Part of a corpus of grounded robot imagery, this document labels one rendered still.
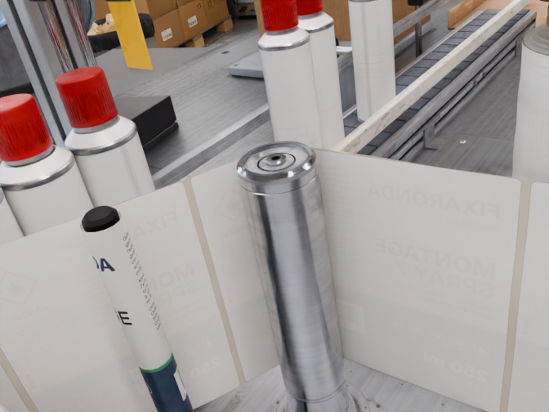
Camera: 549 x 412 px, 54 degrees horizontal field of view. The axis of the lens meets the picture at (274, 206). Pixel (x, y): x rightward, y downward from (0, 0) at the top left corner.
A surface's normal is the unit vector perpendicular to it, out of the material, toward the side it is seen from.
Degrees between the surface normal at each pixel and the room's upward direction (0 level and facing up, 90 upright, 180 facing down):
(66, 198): 90
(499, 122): 0
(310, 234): 90
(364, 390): 0
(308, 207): 90
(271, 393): 0
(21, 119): 90
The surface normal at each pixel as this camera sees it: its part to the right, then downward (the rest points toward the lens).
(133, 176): 0.74, 0.25
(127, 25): -0.60, 0.50
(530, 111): -0.95, 0.28
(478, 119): -0.15, -0.84
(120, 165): 0.55, 0.36
